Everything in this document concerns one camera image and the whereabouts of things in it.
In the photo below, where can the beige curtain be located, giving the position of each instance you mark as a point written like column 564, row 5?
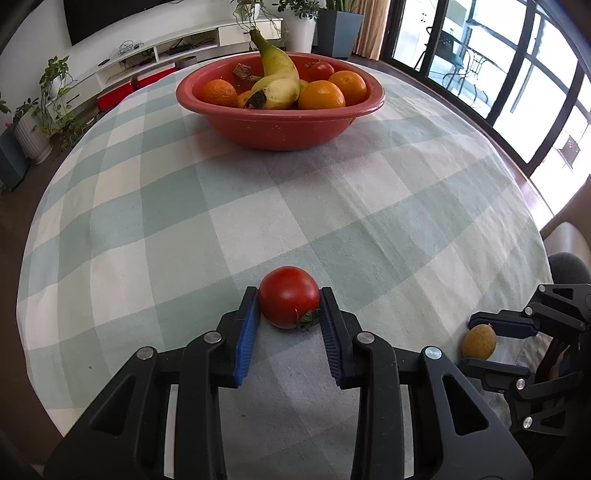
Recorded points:
column 369, row 27

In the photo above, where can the large yellow banana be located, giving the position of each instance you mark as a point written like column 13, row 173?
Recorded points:
column 277, row 78

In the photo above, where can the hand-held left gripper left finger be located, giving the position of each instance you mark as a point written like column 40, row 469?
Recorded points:
column 247, row 341

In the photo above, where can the small yellow banana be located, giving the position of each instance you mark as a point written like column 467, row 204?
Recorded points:
column 241, row 71

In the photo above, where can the red plastic bowl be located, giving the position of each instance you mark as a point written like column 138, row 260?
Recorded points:
column 277, row 129

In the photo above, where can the white television cabinet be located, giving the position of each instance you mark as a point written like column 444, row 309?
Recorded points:
column 203, row 34

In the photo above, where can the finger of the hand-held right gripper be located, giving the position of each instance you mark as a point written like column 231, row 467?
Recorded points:
column 498, row 371
column 503, row 321

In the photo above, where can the black outdoor chair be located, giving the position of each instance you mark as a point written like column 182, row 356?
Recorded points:
column 445, row 46

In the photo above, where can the brown round fruit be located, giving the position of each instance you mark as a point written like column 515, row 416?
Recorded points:
column 480, row 341

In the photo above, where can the large mandarin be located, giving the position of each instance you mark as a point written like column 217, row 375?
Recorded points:
column 219, row 91

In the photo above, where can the checked green white tablecloth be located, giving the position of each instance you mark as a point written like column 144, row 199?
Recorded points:
column 184, row 207

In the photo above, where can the red storage box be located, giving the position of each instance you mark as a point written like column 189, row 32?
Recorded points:
column 113, row 98
column 154, row 76

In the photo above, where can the brown round pot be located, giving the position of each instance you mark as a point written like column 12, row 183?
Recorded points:
column 185, row 61

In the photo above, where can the plant in tall white pot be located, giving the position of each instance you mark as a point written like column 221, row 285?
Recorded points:
column 298, row 27

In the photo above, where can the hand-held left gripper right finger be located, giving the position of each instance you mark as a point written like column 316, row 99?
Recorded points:
column 331, row 341

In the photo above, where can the red tomato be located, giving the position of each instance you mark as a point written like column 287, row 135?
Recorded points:
column 288, row 295
column 321, row 70

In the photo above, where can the black wall television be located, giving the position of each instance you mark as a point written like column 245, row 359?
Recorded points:
column 106, row 18

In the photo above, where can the beige armchair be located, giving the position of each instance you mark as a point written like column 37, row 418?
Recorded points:
column 570, row 235

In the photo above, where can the black outdoor table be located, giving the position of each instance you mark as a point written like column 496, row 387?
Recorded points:
column 482, row 69

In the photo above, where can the black framed glass door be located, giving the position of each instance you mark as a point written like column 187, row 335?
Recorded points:
column 521, row 69

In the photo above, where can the plant in white ribbed pot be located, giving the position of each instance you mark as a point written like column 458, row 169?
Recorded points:
column 32, row 138

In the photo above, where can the person's right hand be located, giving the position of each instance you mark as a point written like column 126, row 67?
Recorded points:
column 561, row 364

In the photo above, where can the smooth orange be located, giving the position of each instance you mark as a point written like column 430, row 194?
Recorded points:
column 322, row 95
column 351, row 85

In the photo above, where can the large-leaf plant in blue pot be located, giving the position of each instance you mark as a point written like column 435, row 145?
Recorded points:
column 339, row 30

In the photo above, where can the small mandarin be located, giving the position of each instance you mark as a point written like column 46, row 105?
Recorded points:
column 244, row 99

